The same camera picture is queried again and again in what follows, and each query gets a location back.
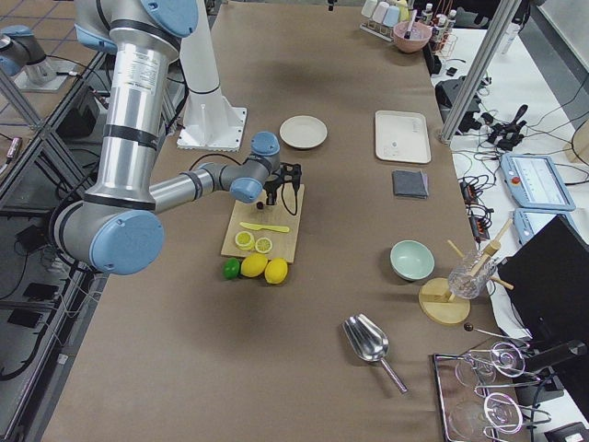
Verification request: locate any cream round plate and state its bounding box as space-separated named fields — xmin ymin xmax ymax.
xmin=279 ymin=115 xmax=328 ymax=150

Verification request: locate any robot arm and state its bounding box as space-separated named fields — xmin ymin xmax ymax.
xmin=52 ymin=1 xmax=281 ymax=275

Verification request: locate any cream rectangular rabbit tray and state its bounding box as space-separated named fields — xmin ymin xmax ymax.
xmin=375 ymin=110 xmax=432 ymax=164

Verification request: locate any dark wooden tray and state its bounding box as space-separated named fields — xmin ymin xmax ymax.
xmin=432 ymin=343 xmax=552 ymax=441

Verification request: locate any white cup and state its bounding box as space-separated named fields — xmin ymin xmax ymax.
xmin=361 ymin=0 xmax=378 ymax=18

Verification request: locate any yellow plastic knife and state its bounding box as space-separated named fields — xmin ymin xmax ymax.
xmin=239 ymin=222 xmax=291 ymax=233

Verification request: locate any bamboo cutting board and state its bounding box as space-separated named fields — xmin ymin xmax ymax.
xmin=221 ymin=184 xmax=305 ymax=263

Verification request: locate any pink cup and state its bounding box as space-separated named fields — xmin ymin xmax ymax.
xmin=371 ymin=1 xmax=390 ymax=24

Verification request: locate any white cup rack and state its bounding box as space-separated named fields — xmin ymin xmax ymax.
xmin=360 ymin=19 xmax=393 ymax=42

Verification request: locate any lemon slice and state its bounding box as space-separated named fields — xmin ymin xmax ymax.
xmin=234 ymin=230 xmax=256 ymax=250
xmin=254 ymin=237 xmax=273 ymax=254

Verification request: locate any blue cup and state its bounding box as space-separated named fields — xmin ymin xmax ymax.
xmin=382 ymin=5 xmax=399 ymax=28

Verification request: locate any yellow cup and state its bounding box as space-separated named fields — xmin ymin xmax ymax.
xmin=396 ymin=0 xmax=410 ymax=22

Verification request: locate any yellow lemon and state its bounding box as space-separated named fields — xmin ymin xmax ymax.
xmin=240 ymin=252 xmax=269 ymax=278
xmin=264 ymin=258 xmax=288 ymax=285

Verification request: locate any metal muddler stick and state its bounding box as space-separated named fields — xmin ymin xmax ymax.
xmin=404 ymin=9 xmax=418 ymax=40

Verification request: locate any green lime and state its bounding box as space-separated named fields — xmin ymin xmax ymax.
xmin=223 ymin=257 xmax=241 ymax=280

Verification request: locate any pink bowl with ice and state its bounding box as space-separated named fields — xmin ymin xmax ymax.
xmin=393 ymin=21 xmax=432 ymax=53

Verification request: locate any grey folded cloth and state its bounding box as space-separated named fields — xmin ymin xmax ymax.
xmin=392 ymin=169 xmax=429 ymax=199

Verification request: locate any mint green bowl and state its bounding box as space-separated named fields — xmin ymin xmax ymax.
xmin=389 ymin=240 xmax=434 ymax=282

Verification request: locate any metal scoop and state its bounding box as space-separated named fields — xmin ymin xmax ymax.
xmin=342 ymin=313 xmax=409 ymax=394

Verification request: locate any wooden mug tree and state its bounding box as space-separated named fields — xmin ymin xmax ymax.
xmin=419 ymin=218 xmax=514 ymax=325

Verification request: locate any glass mug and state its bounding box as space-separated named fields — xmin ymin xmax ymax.
xmin=448 ymin=250 xmax=497 ymax=299

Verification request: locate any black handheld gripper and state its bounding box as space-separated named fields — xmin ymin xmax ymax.
xmin=480 ymin=104 xmax=528 ymax=152

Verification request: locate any blue teach pendant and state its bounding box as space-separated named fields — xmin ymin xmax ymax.
xmin=500 ymin=153 xmax=576 ymax=212
xmin=513 ymin=208 xmax=576 ymax=245

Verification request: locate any black monitor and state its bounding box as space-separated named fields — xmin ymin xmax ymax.
xmin=499 ymin=215 xmax=588 ymax=344

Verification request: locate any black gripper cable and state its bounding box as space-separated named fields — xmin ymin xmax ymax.
xmin=281 ymin=181 xmax=300 ymax=217

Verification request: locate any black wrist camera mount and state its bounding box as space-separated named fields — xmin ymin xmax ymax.
xmin=280 ymin=162 xmax=302 ymax=192

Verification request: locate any white camera post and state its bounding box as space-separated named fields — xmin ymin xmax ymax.
xmin=178 ymin=1 xmax=247 ymax=152

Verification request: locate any aluminium frame post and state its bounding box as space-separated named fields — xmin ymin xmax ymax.
xmin=440 ymin=0 xmax=521 ymax=145

